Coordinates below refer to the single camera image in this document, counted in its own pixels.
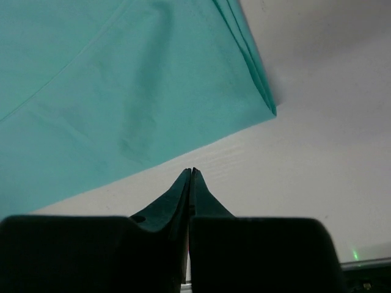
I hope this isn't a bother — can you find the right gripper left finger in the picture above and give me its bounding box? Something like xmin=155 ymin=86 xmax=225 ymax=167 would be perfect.
xmin=1 ymin=169 xmax=191 ymax=292

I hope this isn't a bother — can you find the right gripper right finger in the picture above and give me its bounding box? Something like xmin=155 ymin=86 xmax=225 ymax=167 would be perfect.
xmin=189 ymin=169 xmax=347 ymax=292

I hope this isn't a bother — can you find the teal t-shirt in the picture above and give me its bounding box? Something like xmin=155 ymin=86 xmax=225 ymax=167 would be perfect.
xmin=1 ymin=1 xmax=276 ymax=217

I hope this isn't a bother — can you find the aluminium mounting rail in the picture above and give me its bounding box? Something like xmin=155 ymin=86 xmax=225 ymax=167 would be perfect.
xmin=341 ymin=258 xmax=391 ymax=271

